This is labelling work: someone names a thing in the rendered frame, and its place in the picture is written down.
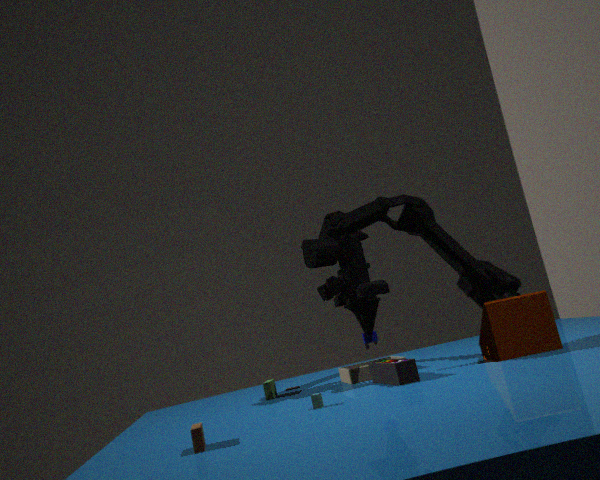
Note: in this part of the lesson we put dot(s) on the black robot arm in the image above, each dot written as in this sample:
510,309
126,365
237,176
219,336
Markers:
340,240

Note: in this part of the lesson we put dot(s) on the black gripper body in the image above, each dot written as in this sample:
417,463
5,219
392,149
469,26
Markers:
363,289

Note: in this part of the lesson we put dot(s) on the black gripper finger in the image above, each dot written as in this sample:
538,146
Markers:
357,315
367,310

